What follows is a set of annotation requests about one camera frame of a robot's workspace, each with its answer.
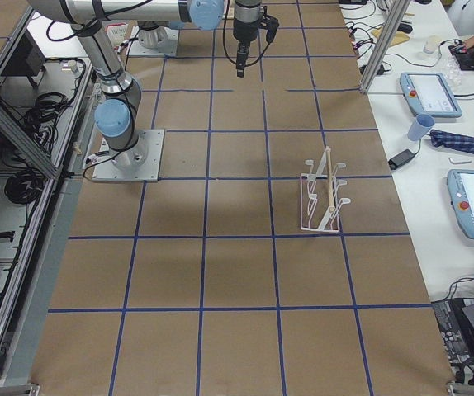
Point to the blue cup on desk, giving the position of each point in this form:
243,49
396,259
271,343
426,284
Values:
420,126

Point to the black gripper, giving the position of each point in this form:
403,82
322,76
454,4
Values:
244,30

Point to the teach pendant far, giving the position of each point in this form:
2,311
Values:
429,93

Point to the aluminium frame post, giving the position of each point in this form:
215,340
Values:
390,27

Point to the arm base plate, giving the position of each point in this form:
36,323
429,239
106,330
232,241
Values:
141,163
158,42

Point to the black power adapter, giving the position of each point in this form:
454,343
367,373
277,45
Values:
401,159

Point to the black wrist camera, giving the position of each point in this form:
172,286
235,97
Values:
270,24

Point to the white wire cup rack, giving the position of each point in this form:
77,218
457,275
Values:
320,202

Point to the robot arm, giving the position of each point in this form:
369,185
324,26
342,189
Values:
115,117

